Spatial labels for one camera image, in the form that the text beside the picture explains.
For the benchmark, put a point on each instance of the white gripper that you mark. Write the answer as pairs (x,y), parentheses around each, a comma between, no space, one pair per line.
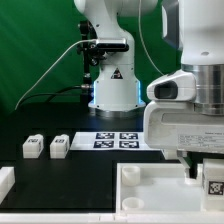
(176,126)

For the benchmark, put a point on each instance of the white square table top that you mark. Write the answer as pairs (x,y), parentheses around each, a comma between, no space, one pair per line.
(160,193)

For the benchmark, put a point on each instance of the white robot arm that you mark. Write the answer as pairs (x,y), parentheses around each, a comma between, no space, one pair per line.
(196,27)

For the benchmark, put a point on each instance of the white sheet with markers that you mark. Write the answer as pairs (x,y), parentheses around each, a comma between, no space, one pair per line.
(131,141)

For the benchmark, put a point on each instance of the white left obstacle block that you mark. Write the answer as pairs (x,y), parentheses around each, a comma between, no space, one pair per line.
(7,180)

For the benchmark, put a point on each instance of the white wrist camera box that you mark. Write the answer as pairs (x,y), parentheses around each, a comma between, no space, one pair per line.
(179,86)

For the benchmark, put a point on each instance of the silver camera on stand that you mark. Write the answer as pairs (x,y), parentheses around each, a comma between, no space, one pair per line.
(112,45)

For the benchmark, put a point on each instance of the black camera stand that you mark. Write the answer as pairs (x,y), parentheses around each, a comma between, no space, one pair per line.
(87,32)

